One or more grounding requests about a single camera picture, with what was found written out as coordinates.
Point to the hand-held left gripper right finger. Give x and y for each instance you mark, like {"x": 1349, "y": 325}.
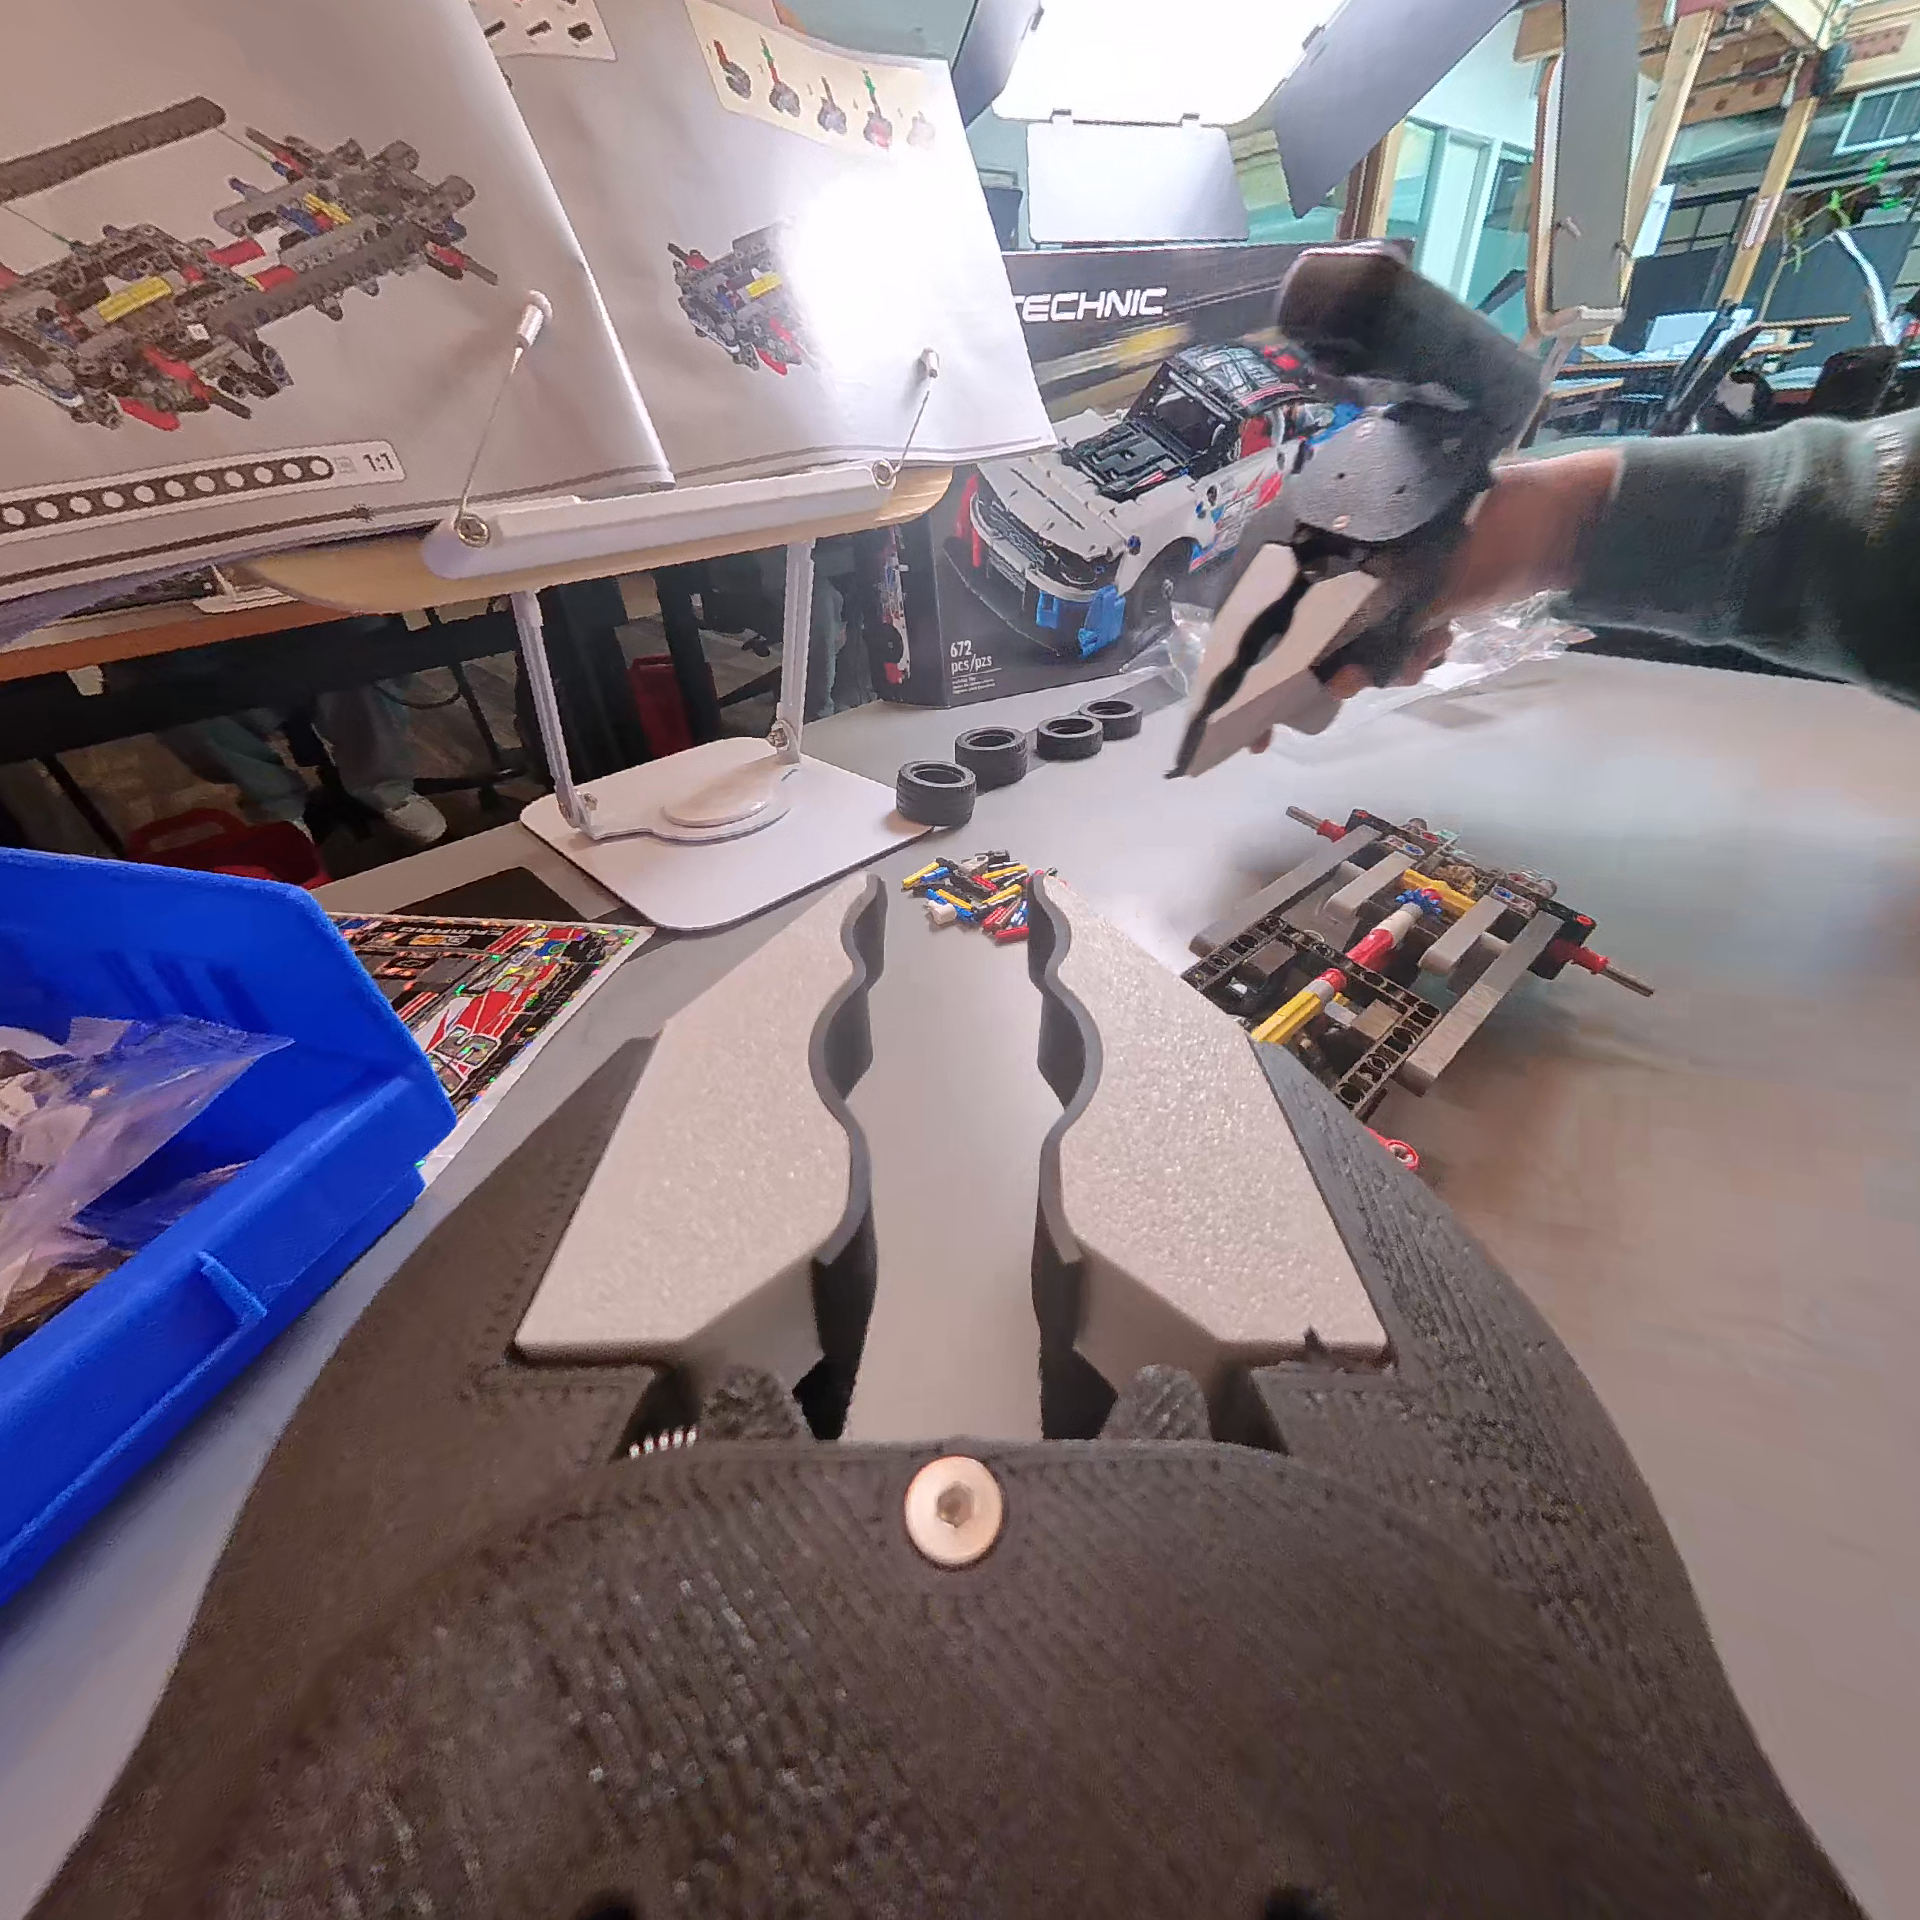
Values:
{"x": 1208, "y": 1185}

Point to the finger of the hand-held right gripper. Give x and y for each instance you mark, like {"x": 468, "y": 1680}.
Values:
{"x": 1253, "y": 623}
{"x": 1313, "y": 669}

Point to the lego instruction booklet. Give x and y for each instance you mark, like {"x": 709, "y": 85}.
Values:
{"x": 300, "y": 225}

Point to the person's right hand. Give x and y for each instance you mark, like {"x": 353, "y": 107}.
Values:
{"x": 1531, "y": 525}

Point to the black flat pad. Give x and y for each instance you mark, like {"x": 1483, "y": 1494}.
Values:
{"x": 511, "y": 894}

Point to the red low object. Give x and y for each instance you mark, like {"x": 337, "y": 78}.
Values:
{"x": 224, "y": 849}

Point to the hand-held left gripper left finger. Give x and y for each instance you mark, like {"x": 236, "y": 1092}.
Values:
{"x": 705, "y": 1154}

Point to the clear bags of lego parts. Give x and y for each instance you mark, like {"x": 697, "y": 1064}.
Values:
{"x": 105, "y": 1110}

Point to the black office chair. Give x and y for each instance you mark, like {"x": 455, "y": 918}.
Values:
{"x": 1823, "y": 383}

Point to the person's right forearm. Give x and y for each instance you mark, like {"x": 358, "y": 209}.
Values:
{"x": 1755, "y": 541}

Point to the white and wooden book stand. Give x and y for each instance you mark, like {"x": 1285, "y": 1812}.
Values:
{"x": 705, "y": 841}

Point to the black lego tyre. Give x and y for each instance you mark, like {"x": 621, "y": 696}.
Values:
{"x": 1113, "y": 716}
{"x": 934, "y": 793}
{"x": 990, "y": 758}
{"x": 1069, "y": 737}

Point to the wooden table with black legs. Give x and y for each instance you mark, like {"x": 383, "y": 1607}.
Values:
{"x": 150, "y": 624}

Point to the wooden chair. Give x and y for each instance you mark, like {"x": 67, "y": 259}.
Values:
{"x": 1591, "y": 150}

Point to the lego car chassis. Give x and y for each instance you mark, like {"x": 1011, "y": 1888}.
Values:
{"x": 1394, "y": 974}

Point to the pile of small lego pieces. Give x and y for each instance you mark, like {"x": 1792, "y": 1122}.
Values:
{"x": 975, "y": 897}

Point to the empty clear plastic bag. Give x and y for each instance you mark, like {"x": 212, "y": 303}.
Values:
{"x": 1508, "y": 638}

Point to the colourful sticker sheet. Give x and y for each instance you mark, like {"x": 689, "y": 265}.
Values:
{"x": 480, "y": 1005}

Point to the black lego set box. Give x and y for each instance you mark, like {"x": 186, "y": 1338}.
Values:
{"x": 1080, "y": 390}

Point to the red upright object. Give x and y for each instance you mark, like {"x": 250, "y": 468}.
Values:
{"x": 660, "y": 704}

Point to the blue plastic bin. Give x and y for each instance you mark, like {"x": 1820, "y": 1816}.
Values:
{"x": 224, "y": 1200}

